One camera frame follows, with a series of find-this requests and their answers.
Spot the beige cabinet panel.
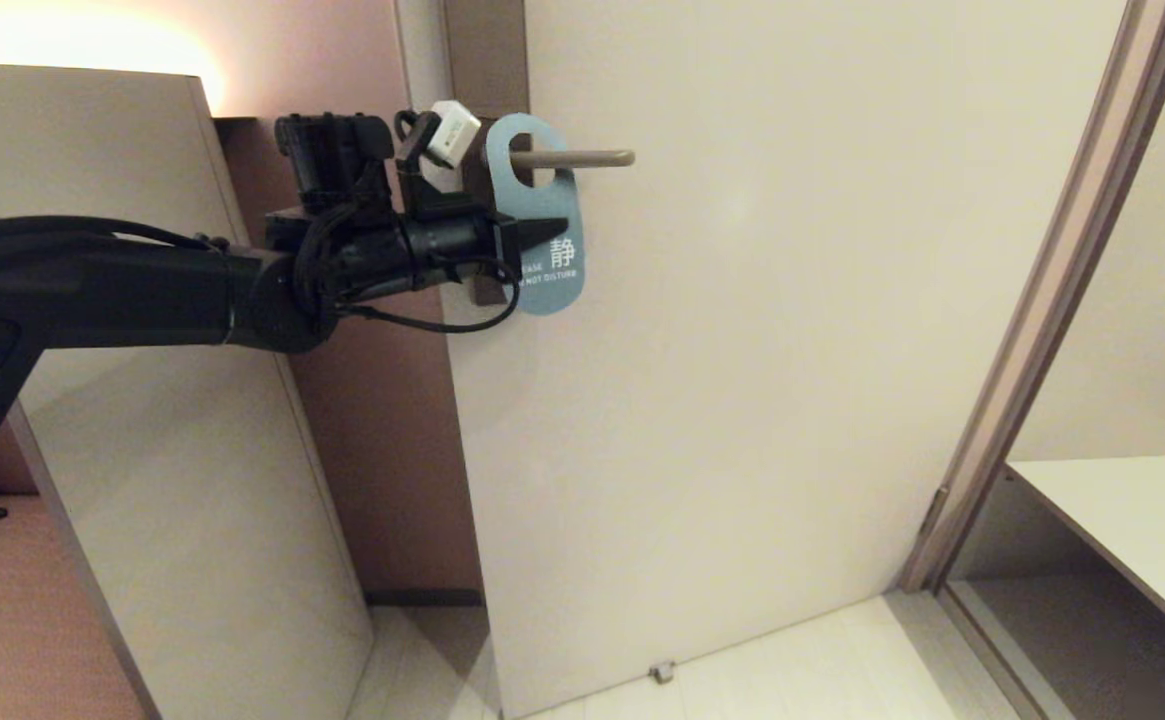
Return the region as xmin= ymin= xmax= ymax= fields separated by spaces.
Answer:
xmin=0 ymin=63 xmax=376 ymax=720

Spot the dark baseboard strip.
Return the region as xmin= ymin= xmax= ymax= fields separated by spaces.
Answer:
xmin=363 ymin=589 xmax=487 ymax=609

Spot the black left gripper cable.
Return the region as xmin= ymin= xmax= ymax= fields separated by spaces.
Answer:
xmin=340 ymin=256 xmax=524 ymax=335

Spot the white shelf board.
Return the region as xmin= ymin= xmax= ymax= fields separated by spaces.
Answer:
xmin=1003 ymin=452 xmax=1165 ymax=668

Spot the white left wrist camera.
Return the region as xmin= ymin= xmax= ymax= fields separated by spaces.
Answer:
xmin=418 ymin=99 xmax=484 ymax=171

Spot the metal door handle lever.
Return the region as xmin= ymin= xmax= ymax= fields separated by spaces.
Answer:
xmin=509 ymin=149 xmax=636 ymax=170

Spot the brown door lock plate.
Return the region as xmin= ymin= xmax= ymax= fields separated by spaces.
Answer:
xmin=443 ymin=0 xmax=530 ymax=307

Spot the blue do-not-disturb door hanger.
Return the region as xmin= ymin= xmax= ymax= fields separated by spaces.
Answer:
xmin=487 ymin=112 xmax=586 ymax=318

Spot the white door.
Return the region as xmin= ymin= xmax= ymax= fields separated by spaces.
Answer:
xmin=395 ymin=0 xmax=1135 ymax=719

